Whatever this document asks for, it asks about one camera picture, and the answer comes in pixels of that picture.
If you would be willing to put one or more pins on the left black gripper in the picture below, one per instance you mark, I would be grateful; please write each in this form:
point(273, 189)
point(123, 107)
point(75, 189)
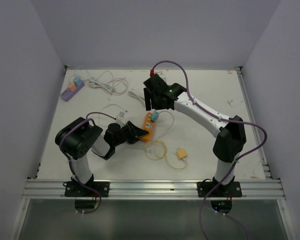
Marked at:
point(135, 133)

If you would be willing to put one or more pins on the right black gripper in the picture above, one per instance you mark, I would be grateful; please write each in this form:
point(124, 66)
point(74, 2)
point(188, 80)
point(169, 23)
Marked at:
point(154, 105)

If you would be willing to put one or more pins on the teal usb charger plug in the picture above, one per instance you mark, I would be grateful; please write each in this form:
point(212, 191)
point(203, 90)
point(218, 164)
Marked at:
point(154, 116)

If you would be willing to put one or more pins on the orange power strip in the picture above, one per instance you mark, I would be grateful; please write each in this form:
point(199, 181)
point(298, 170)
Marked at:
point(148, 125)

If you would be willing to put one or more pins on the yellow usb charger plug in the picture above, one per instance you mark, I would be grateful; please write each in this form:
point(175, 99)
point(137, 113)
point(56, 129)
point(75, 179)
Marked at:
point(181, 154)

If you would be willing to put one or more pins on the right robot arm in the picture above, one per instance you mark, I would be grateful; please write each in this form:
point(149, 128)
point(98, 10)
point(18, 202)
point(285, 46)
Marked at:
point(229, 133)

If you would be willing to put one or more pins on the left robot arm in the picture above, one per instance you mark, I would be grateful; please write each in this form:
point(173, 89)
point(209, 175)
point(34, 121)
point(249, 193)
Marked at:
point(83, 135)

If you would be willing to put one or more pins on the blue plug on purple strip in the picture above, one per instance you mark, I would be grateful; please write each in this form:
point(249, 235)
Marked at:
point(78, 81)

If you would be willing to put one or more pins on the pink plug on purple strip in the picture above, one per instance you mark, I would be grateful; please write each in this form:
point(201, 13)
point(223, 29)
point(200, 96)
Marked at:
point(71, 86)

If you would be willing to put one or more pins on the purple power strip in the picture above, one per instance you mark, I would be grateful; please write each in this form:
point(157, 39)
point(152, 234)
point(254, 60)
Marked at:
point(66, 95)

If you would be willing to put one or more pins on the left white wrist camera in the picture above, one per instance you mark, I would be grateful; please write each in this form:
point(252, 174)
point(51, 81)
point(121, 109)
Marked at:
point(120, 119)

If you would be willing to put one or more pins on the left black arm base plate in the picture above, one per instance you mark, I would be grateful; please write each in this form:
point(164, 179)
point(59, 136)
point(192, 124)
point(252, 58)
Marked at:
point(91, 189)

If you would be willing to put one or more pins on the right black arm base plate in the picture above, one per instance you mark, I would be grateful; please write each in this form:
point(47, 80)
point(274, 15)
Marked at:
point(215, 188)

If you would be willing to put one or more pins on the aluminium front rail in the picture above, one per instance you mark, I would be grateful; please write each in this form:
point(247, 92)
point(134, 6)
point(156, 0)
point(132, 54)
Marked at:
point(156, 190)

